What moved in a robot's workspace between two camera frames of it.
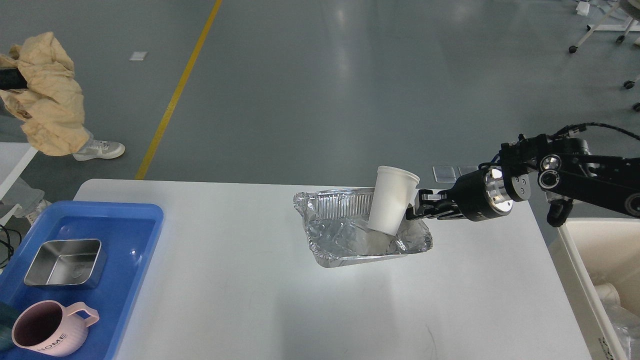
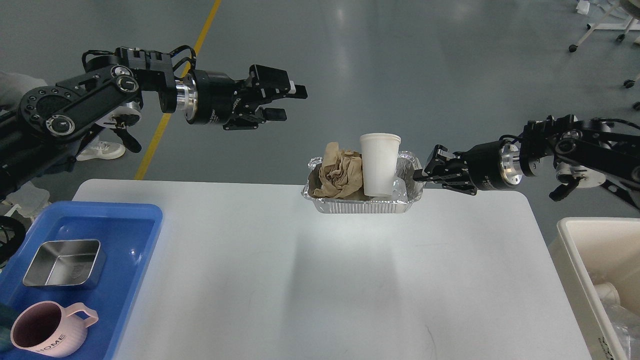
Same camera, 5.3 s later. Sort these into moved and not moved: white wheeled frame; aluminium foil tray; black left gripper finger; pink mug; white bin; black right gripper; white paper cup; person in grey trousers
Moved: white paper cup; aluminium foil tray; black right gripper; black left gripper finger
Not moved: person in grey trousers; pink mug; white wheeled frame; white bin
